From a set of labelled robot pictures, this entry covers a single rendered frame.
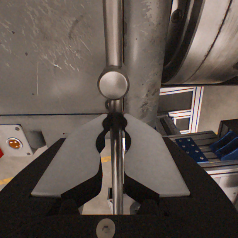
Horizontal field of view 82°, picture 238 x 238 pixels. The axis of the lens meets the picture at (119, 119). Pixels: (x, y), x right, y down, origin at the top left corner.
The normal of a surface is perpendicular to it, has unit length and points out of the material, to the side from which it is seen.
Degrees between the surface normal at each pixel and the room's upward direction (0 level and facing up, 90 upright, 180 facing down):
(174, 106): 0
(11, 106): 0
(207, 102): 0
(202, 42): 23
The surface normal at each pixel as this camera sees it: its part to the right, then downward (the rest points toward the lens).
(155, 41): 0.54, 0.40
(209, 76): 0.01, 0.98
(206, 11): -0.01, 0.61
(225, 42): 0.00, 0.78
